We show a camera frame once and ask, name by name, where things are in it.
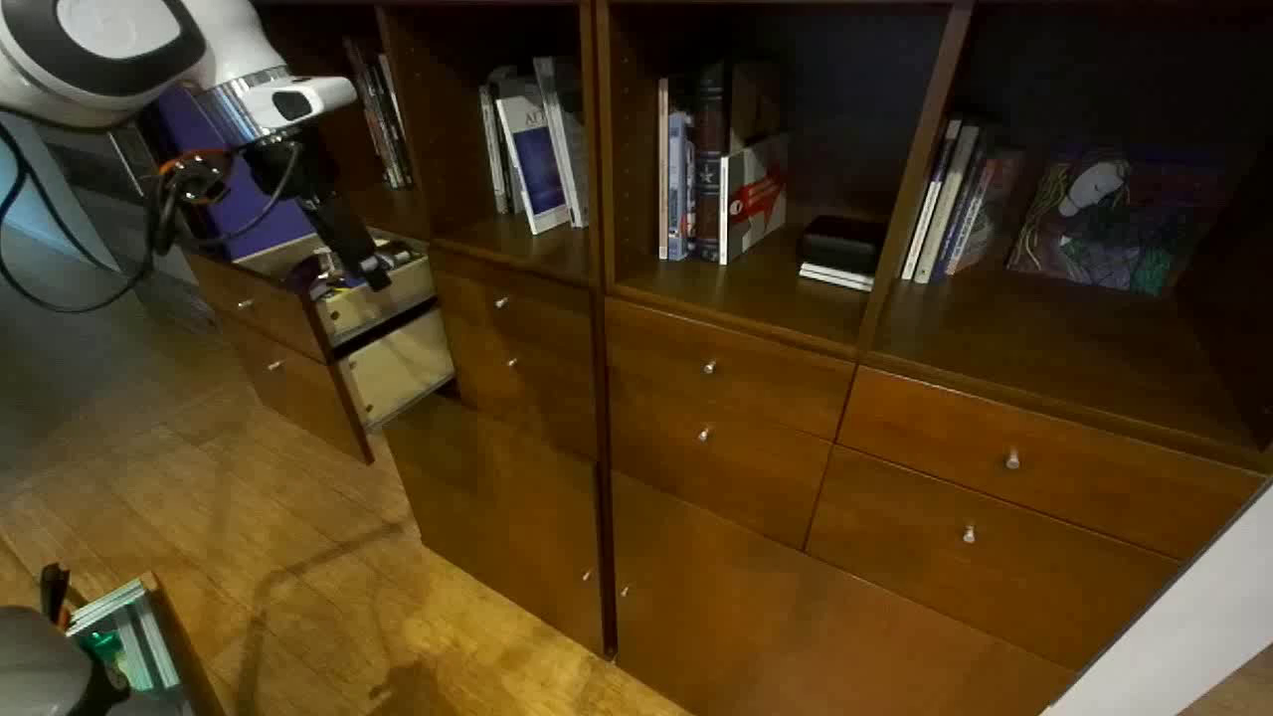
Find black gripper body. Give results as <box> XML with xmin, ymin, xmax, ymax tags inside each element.
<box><xmin>253</xmin><ymin>134</ymin><xmax>390</xmax><ymax>276</ymax></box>

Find wooden drawer holding bowls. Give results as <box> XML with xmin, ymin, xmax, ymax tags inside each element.
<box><xmin>185</xmin><ymin>233</ymin><xmax>444</xmax><ymax>364</ymax></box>

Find wide wooden drawer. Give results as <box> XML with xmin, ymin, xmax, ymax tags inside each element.
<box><xmin>803</xmin><ymin>447</ymin><xmax>1185</xmax><ymax>672</ymax></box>
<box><xmin>837</xmin><ymin>364</ymin><xmax>1271</xmax><ymax>565</ymax></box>

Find books on left shelf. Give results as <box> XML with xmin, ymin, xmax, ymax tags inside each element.
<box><xmin>363</xmin><ymin>50</ymin><xmax>410</xmax><ymax>192</ymax></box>

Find thin grey-green book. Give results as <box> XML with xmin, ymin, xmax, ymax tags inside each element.
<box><xmin>375</xmin><ymin>50</ymin><xmax>418</xmax><ymax>192</ymax></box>

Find thin white book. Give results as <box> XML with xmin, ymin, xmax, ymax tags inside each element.
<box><xmin>473</xmin><ymin>74</ymin><xmax>516</xmax><ymax>217</ymax></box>

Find brown wooden shelf cabinet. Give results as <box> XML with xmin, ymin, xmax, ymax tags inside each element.
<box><xmin>185</xmin><ymin>0</ymin><xmax>1273</xmax><ymax>716</ymax></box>

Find wooden cabinet door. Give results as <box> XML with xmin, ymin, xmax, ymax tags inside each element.
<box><xmin>383</xmin><ymin>395</ymin><xmax>613</xmax><ymax>655</ymax></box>
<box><xmin>609</xmin><ymin>470</ymin><xmax>1080</xmax><ymax>716</ymax></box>

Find pale blue book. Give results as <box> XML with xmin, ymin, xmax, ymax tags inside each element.
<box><xmin>668</xmin><ymin>106</ymin><xmax>699</xmax><ymax>268</ymax></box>

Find dark tall book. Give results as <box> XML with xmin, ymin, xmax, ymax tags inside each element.
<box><xmin>694</xmin><ymin>65</ymin><xmax>737</xmax><ymax>268</ymax></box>

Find green and white box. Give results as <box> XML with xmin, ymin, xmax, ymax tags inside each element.
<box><xmin>63</xmin><ymin>573</ymin><xmax>185</xmax><ymax>701</ymax></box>

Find flat white book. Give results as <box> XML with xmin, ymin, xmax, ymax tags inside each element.
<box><xmin>796</xmin><ymin>258</ymin><xmax>880</xmax><ymax>297</ymax></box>

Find black box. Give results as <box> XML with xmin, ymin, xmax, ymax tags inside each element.
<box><xmin>796</xmin><ymin>212</ymin><xmax>892</xmax><ymax>282</ymax></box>

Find grey rounded device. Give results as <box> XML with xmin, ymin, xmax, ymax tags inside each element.
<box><xmin>0</xmin><ymin>606</ymin><xmax>133</xmax><ymax>716</ymax></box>

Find white slanted book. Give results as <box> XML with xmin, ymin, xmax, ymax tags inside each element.
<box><xmin>916</xmin><ymin>120</ymin><xmax>986</xmax><ymax>286</ymax></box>
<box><xmin>898</xmin><ymin>114</ymin><xmax>969</xmax><ymax>286</ymax></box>

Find dark slanted book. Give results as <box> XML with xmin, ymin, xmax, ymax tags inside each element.
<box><xmin>945</xmin><ymin>134</ymin><xmax>1027</xmax><ymax>282</ymax></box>

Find blue grey object on shelf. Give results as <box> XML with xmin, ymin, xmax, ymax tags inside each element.
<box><xmin>1002</xmin><ymin>147</ymin><xmax>1239</xmax><ymax>302</ymax></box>

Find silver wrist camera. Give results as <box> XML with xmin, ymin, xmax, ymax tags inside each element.
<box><xmin>237</xmin><ymin>71</ymin><xmax>363</xmax><ymax>144</ymax></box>

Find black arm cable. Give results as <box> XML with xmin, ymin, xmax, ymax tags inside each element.
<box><xmin>0</xmin><ymin>124</ymin><xmax>316</xmax><ymax>323</ymax></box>

